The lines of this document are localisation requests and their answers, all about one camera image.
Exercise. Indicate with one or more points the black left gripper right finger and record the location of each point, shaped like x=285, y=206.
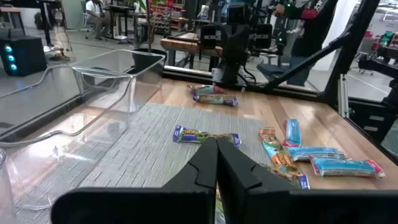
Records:
x=280, y=208

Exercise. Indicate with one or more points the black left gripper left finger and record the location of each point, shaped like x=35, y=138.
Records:
x=174, y=205

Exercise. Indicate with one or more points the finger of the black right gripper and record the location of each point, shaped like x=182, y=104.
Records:
x=261, y=35
x=211, y=36

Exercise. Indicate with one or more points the blue granola bar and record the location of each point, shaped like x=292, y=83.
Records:
x=315, y=153
x=346, y=168
x=292, y=132

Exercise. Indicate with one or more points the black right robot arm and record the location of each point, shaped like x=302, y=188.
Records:
x=233, y=68

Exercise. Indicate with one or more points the red wrapped granola bar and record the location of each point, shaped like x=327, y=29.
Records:
x=208, y=89

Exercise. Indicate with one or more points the orange wrapped granola bar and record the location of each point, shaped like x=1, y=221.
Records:
x=276, y=152

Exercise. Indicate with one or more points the wooden workbench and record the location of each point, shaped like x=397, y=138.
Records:
x=186, y=45

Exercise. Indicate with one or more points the person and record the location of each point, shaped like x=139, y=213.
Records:
x=96, y=17
x=303, y=37

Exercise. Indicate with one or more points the red parts shelf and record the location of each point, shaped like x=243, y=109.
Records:
x=164, y=18

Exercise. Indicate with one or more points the grey woven placemat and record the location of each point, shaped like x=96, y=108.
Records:
x=149, y=149

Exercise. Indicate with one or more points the green potted plant black pot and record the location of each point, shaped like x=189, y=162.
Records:
x=149, y=60

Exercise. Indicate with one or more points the black computer tower cyan lights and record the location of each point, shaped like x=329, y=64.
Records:
x=21, y=56

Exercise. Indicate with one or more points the black aluminium rig frame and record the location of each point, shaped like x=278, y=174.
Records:
x=351, y=53

